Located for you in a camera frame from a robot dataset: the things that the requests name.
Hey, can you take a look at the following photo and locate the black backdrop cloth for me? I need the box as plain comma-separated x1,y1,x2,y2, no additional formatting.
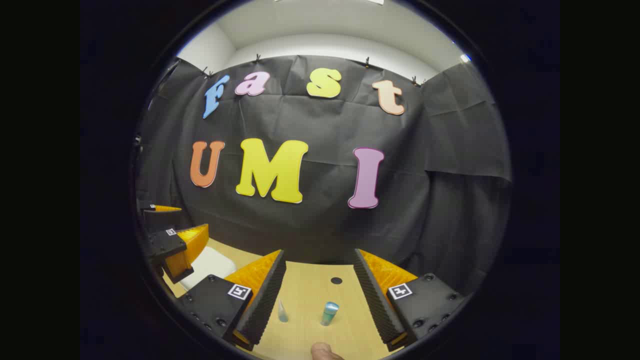
135,54,512,296

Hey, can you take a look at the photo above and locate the white suitcase with grey lining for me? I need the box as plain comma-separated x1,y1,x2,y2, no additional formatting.
179,246,238,292

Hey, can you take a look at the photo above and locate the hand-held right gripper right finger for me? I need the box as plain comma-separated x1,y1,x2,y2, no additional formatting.
353,248,468,352

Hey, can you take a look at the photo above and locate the blue skincare bottle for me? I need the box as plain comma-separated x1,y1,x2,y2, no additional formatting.
320,301,340,327

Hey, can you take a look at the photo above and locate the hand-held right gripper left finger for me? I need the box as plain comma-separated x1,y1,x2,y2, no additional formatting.
177,249,287,352

